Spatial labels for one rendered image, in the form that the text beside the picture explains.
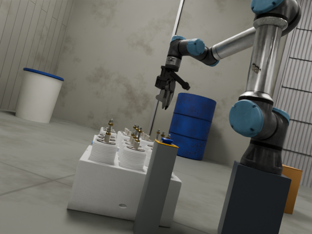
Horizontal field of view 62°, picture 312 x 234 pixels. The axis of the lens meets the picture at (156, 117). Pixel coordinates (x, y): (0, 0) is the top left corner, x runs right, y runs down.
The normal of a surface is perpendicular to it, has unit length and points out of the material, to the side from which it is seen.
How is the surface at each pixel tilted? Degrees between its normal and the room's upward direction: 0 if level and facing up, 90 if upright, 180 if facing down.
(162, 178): 90
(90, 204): 90
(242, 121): 98
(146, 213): 90
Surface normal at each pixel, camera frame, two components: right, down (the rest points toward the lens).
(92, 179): 0.17, 0.03
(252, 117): -0.77, -0.07
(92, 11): -0.22, -0.07
